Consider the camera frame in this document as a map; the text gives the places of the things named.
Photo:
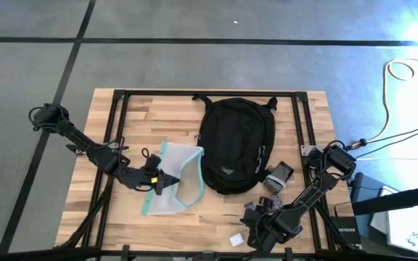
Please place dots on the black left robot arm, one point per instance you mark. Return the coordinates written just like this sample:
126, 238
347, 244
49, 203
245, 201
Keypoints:
82, 143

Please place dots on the black Netgear box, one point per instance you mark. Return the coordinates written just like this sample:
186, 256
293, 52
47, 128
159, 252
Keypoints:
347, 230

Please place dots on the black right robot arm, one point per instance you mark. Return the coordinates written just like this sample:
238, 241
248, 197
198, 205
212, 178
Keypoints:
318, 188

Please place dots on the grey metal mounting plate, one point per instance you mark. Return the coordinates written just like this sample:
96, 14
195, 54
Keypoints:
305, 149

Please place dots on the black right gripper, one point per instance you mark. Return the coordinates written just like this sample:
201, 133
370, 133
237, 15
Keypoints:
270, 228

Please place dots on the black table clamp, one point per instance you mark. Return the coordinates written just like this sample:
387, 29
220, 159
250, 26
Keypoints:
289, 253
125, 252

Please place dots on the black phone white band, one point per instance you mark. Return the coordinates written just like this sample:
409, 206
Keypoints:
283, 171

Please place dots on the white mesh pouch teal trim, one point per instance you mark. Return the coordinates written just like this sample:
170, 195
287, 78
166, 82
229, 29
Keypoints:
172, 159

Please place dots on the white box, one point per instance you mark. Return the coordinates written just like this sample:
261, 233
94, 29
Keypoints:
412, 228

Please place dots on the small white square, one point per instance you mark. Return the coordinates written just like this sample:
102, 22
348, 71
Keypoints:
236, 240

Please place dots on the black backpack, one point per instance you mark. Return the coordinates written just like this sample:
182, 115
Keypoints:
236, 137

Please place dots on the black diagonal support beam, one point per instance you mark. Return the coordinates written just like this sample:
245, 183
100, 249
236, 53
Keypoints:
394, 199

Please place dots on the grey-blue case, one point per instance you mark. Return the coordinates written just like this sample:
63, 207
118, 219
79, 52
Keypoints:
365, 185

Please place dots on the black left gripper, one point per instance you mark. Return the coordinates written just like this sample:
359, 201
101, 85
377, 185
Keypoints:
147, 177

